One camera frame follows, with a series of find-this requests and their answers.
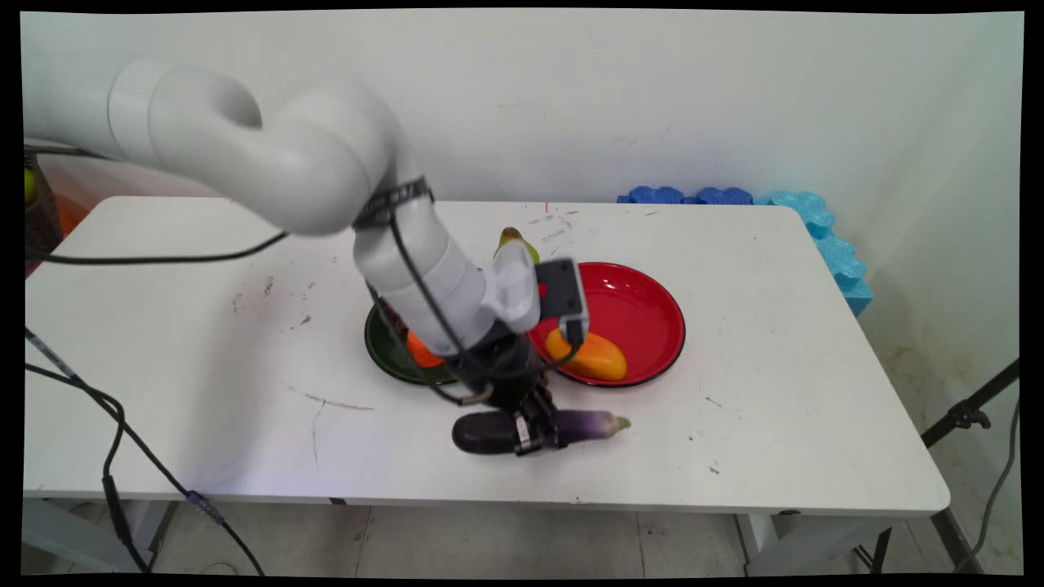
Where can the yellow green toy pear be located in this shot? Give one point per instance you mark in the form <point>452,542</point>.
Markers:
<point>512,238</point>

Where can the dark stand with green ball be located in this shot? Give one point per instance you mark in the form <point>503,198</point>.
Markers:
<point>39,212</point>

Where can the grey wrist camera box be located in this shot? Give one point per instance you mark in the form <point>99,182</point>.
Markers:
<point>566,297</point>

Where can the orange yellow toy mango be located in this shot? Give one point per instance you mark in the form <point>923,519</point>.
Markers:
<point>599,359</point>

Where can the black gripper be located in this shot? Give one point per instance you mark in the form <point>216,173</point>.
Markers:
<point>504,371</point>

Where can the red round plate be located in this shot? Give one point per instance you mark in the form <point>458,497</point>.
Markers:
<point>636,318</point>

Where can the white table leg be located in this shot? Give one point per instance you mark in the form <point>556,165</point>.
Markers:
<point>783,538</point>
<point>90,530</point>

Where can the black tripod stand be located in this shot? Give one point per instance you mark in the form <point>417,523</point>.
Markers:
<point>962,416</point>

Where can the orange toy vegetable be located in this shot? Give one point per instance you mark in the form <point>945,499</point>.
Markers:
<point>422,352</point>

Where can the red toy grape bunch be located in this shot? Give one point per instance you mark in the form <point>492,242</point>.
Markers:
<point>393,316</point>

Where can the green round plate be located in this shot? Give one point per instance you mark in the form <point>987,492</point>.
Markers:
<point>391,359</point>

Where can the light blue foam mat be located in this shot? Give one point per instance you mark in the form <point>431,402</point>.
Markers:
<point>832,244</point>

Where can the purple toy eggplant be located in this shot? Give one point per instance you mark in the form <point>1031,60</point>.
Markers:
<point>489,432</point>

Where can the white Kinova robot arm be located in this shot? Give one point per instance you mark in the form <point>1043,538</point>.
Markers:
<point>269,155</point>

